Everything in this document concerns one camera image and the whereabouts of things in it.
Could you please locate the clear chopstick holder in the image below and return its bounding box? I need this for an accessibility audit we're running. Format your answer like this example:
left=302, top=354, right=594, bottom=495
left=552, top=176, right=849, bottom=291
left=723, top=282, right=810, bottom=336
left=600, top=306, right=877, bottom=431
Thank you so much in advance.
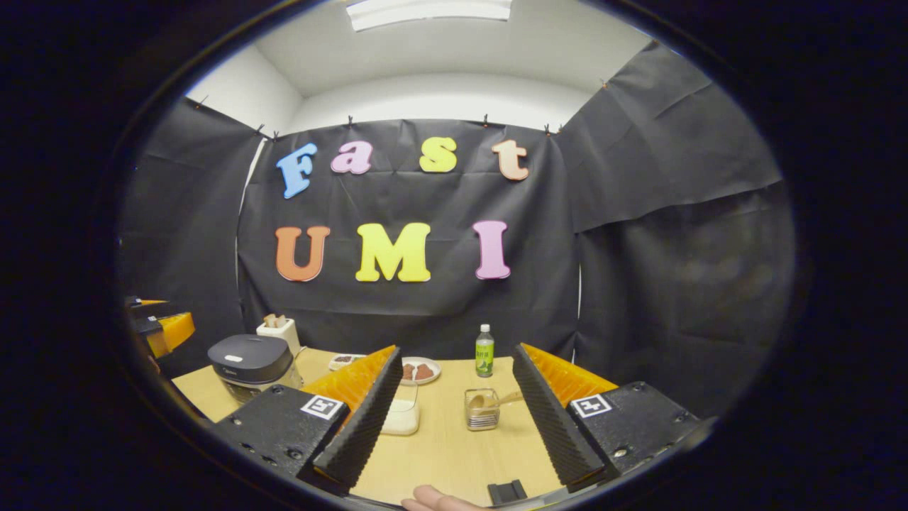
left=465, top=388, right=501, bottom=432

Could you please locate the clear rice container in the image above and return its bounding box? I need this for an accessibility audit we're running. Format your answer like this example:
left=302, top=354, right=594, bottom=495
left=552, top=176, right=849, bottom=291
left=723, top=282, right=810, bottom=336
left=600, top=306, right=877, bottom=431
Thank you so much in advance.
left=380, top=383, right=421, bottom=436

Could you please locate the dark grey rice cooker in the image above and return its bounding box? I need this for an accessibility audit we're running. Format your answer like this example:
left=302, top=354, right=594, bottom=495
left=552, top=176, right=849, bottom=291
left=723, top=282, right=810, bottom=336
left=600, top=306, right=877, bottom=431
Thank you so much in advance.
left=207, top=334, right=304, bottom=405

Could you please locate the large ceiling light panel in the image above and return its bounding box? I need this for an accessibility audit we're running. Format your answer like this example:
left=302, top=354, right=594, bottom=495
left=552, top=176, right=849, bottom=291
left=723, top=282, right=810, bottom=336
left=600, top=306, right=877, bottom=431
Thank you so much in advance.
left=345, top=0, right=513, bottom=33

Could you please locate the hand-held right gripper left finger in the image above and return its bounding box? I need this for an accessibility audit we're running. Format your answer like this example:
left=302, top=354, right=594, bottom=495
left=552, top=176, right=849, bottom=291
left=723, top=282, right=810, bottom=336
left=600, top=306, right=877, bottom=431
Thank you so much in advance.
left=209, top=345, right=405, bottom=495

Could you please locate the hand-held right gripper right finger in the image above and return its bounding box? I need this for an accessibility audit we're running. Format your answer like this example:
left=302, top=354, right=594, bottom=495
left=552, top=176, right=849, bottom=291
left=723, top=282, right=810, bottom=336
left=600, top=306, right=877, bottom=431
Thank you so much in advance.
left=512, top=342, right=710, bottom=492

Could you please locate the green drink bottle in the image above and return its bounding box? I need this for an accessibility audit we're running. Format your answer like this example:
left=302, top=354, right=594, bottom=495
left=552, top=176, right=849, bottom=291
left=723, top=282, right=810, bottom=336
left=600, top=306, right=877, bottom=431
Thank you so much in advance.
left=475, top=324, right=496, bottom=378

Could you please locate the round white plate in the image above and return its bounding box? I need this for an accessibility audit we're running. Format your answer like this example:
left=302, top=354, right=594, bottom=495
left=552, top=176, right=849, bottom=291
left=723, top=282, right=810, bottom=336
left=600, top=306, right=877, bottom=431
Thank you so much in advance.
left=399, top=356, right=442, bottom=386

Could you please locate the black backdrop cloth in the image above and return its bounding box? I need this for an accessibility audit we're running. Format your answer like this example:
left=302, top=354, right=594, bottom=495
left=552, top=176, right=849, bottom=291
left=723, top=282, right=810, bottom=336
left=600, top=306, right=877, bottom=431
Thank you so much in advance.
left=117, top=39, right=795, bottom=419

